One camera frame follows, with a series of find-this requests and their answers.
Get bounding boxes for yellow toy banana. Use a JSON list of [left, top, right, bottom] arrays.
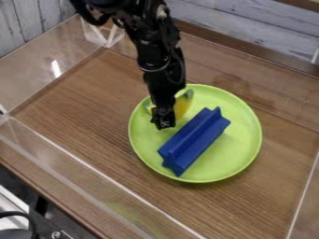
[[142, 90, 195, 120]]

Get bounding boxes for clear acrylic front wall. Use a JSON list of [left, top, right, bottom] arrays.
[[0, 111, 205, 239]]

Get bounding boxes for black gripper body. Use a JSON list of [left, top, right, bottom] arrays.
[[136, 41, 185, 107]]

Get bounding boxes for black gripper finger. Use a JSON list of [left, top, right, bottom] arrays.
[[150, 103, 176, 130]]

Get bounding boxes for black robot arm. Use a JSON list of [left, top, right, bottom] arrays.
[[69, 0, 185, 130]]

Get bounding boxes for black cable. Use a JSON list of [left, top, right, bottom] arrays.
[[0, 210, 46, 239]]

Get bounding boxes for green round plate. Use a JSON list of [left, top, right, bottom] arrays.
[[128, 84, 261, 183]]

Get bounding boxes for blue star-shaped block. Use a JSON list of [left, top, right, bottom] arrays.
[[157, 106, 231, 177]]

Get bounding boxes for clear acrylic corner bracket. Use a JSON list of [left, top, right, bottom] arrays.
[[81, 19, 124, 49]]

